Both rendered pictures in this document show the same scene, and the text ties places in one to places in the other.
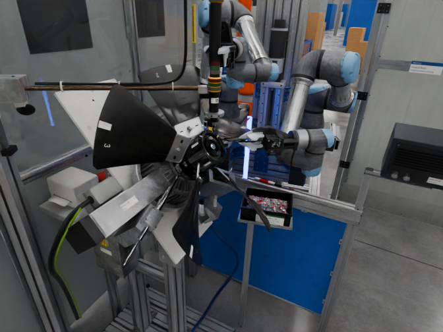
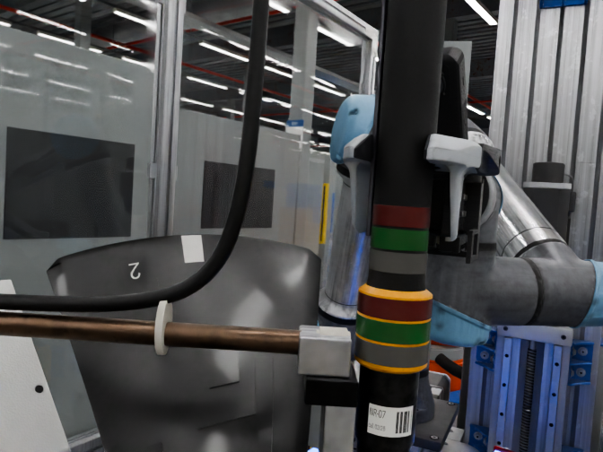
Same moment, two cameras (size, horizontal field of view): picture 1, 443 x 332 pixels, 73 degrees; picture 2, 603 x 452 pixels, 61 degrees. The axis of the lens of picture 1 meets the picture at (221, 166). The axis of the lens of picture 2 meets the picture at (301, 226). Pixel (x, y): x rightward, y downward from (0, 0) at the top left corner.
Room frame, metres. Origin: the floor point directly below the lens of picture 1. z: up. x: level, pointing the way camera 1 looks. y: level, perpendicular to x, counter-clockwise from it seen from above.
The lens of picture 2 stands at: (0.68, 0.05, 1.47)
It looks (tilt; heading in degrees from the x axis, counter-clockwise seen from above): 3 degrees down; 8
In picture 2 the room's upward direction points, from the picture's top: 4 degrees clockwise
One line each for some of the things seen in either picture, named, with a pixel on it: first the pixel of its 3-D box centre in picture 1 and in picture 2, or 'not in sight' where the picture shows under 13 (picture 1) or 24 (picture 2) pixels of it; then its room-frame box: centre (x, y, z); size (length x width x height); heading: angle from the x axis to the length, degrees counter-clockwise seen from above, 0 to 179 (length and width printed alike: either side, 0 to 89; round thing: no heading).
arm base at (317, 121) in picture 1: (311, 116); not in sight; (1.63, -0.50, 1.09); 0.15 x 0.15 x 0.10
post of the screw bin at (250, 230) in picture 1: (246, 275); not in sight; (1.10, -0.14, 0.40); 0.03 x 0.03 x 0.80; 79
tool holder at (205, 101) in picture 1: (211, 100); (369, 416); (0.99, 0.04, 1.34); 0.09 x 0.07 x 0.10; 99
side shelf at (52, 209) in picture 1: (93, 195); not in sight; (1.13, 0.58, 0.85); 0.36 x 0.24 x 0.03; 154
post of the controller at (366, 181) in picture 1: (363, 189); not in sight; (1.08, -0.60, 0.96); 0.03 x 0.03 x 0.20; 64
